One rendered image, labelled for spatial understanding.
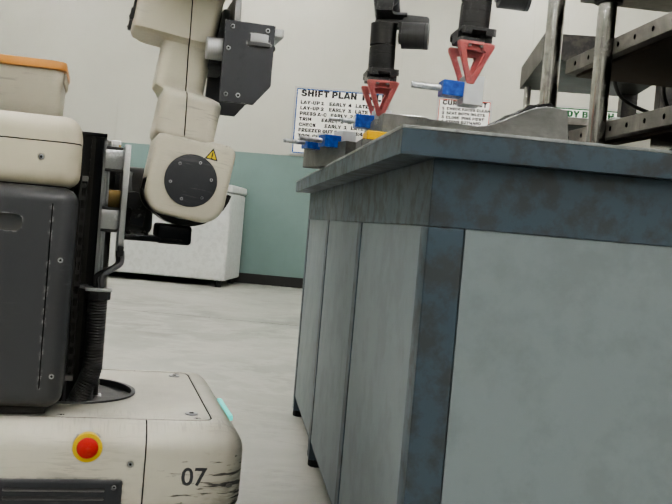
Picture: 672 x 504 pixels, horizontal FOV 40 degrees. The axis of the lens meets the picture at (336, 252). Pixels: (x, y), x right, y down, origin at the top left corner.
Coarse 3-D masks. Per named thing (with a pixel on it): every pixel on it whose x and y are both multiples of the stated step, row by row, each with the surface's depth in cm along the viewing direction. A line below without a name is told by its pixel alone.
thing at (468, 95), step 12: (420, 84) 172; (432, 84) 172; (444, 84) 171; (456, 84) 171; (468, 84) 171; (480, 84) 171; (444, 96) 173; (456, 96) 172; (468, 96) 171; (480, 96) 171
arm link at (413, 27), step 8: (384, 0) 200; (392, 0) 200; (376, 8) 199; (384, 8) 199; (392, 8) 198; (384, 16) 200; (392, 16) 200; (400, 16) 200; (408, 16) 200; (416, 16) 200; (424, 16) 199; (408, 24) 197; (416, 24) 197; (424, 24) 197; (408, 32) 197; (416, 32) 196; (424, 32) 196; (408, 40) 197; (416, 40) 197; (424, 40) 197; (408, 48) 199; (416, 48) 199; (424, 48) 198
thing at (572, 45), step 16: (576, 48) 617; (528, 64) 700; (560, 64) 631; (528, 80) 705; (560, 80) 693; (576, 80) 687; (528, 96) 731; (624, 96) 728; (656, 96) 623; (624, 112) 729; (576, 128) 648
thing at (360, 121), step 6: (360, 114) 198; (372, 114) 202; (330, 120) 200; (336, 120) 200; (342, 120) 200; (348, 120) 200; (354, 120) 200; (360, 120) 198; (366, 120) 198; (354, 126) 199; (360, 126) 198; (366, 126) 199
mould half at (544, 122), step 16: (528, 112) 185; (544, 112) 185; (560, 112) 186; (384, 128) 182; (448, 128) 183; (464, 128) 184; (480, 128) 184; (496, 128) 184; (512, 128) 185; (528, 128) 185; (544, 128) 185; (560, 128) 186
